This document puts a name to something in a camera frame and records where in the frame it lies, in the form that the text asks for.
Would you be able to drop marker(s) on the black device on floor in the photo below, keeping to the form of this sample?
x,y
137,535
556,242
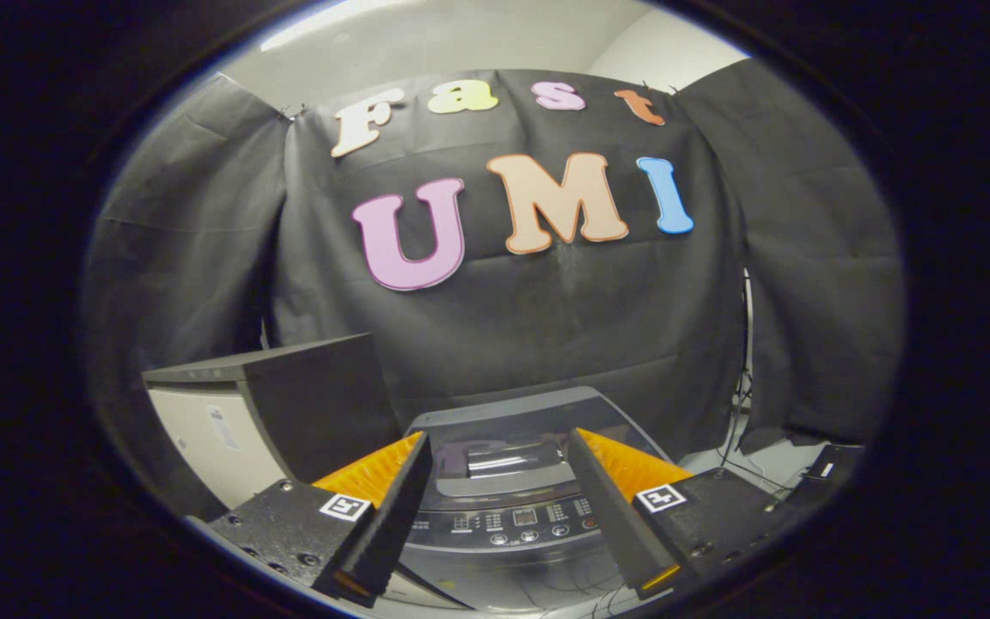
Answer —
x,y
834,464

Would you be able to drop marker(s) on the grey washing machine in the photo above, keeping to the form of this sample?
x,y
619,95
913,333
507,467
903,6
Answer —
x,y
504,524

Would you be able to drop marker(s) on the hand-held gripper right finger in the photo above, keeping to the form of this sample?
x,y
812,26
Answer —
x,y
615,516

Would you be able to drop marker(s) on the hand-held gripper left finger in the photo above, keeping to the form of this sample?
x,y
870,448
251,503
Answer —
x,y
392,524

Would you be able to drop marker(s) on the black backdrop cloth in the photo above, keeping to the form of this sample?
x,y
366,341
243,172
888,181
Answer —
x,y
546,327

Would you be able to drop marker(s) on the grey cabinet with dark top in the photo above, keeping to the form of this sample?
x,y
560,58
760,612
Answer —
x,y
314,404

